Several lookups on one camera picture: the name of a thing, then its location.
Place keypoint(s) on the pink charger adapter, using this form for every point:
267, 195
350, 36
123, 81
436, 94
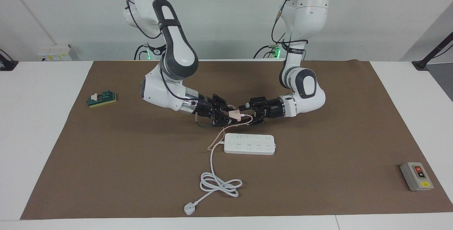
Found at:
235, 115

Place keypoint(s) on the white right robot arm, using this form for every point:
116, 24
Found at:
177, 46

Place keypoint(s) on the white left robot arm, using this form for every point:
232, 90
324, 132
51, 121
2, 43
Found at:
311, 10

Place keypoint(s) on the grey on-off switch box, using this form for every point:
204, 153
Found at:
416, 177

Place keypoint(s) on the white box with yellow labels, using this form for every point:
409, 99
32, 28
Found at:
56, 53

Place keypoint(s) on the black stand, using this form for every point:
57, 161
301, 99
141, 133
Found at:
421, 63

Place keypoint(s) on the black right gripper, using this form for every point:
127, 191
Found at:
207, 109

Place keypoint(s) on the brown table mat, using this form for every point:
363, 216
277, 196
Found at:
141, 180

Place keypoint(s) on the white power strip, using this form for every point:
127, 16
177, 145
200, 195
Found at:
249, 141

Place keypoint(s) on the green knife switch block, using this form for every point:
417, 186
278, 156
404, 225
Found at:
102, 99

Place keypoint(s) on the black clamp object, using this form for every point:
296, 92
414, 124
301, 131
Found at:
7, 65

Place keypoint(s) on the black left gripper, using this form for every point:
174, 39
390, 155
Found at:
271, 108

